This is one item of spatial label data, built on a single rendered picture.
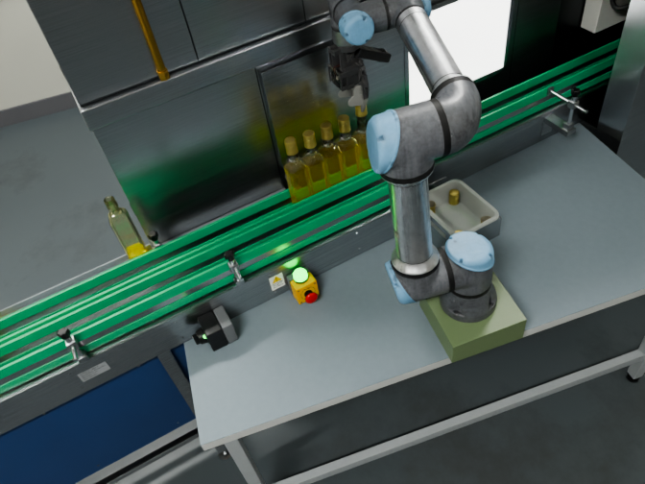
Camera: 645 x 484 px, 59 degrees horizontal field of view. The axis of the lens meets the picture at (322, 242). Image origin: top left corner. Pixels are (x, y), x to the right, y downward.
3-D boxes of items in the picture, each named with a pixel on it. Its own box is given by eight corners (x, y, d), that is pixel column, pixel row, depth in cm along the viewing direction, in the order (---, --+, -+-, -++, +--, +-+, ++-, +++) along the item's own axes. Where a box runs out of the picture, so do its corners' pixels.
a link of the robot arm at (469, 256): (500, 289, 144) (504, 254, 134) (449, 303, 143) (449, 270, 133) (481, 254, 152) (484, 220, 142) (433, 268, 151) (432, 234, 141)
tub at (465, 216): (456, 195, 194) (457, 176, 188) (500, 233, 180) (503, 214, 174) (414, 216, 190) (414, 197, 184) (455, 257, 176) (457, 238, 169)
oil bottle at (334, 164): (340, 188, 186) (332, 135, 170) (347, 198, 182) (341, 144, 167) (324, 195, 184) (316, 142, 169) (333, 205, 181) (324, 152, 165)
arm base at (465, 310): (505, 315, 150) (508, 294, 142) (448, 328, 150) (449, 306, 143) (485, 272, 160) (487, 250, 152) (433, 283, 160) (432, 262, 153)
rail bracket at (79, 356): (91, 351, 154) (68, 324, 144) (97, 373, 149) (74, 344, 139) (76, 359, 153) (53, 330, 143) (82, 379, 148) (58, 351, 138)
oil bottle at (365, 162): (370, 175, 188) (366, 121, 173) (379, 184, 185) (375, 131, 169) (355, 181, 187) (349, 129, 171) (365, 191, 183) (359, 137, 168)
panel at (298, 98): (500, 66, 205) (511, -31, 180) (506, 69, 203) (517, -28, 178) (278, 163, 183) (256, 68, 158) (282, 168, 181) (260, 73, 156)
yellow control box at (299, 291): (309, 280, 177) (305, 265, 172) (321, 297, 173) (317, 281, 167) (289, 291, 176) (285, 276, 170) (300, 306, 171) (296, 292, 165)
